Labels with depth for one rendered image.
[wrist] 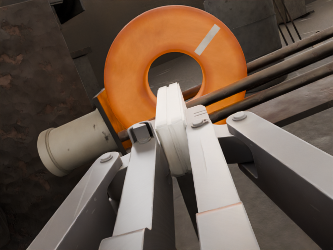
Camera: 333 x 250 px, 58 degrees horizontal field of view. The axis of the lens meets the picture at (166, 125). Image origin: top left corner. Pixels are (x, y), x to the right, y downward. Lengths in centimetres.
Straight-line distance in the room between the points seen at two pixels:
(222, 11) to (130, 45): 243
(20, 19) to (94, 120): 27
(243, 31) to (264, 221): 183
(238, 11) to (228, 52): 238
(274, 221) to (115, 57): 100
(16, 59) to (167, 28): 30
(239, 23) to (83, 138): 243
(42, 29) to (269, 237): 95
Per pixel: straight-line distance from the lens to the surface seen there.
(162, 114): 16
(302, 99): 37
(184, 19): 32
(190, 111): 17
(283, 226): 119
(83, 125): 35
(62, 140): 36
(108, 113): 33
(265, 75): 32
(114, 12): 731
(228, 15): 272
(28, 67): 55
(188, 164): 15
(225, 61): 32
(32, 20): 57
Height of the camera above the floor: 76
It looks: 17 degrees down
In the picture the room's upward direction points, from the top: 19 degrees counter-clockwise
